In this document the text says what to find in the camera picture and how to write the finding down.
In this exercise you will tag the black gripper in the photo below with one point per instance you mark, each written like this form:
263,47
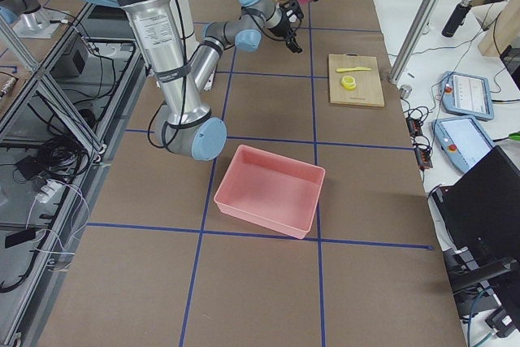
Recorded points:
283,30

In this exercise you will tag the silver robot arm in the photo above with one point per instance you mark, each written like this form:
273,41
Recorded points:
184,124

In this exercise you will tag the black water bottle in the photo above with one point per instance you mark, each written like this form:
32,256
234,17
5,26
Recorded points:
457,18

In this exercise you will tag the yellow plastic knife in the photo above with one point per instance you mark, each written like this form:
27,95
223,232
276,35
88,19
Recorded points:
353,69

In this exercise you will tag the bamboo cutting board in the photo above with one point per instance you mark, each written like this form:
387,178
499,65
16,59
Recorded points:
369,89

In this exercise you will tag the small silver cylinder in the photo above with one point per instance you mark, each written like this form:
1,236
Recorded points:
405,91

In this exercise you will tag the far blue teach pendant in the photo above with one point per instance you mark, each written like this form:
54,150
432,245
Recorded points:
463,94

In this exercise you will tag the blue teach pendant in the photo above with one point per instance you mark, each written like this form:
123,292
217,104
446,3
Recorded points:
463,139
463,94

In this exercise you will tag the pink plastic bin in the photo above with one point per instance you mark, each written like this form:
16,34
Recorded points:
271,191

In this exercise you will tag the near blue teach pendant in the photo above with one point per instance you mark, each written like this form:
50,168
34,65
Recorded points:
463,139

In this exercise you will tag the black laptop monitor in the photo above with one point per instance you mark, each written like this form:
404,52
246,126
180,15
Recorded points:
481,210

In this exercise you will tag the aluminium frame post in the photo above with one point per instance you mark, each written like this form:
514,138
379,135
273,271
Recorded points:
411,40

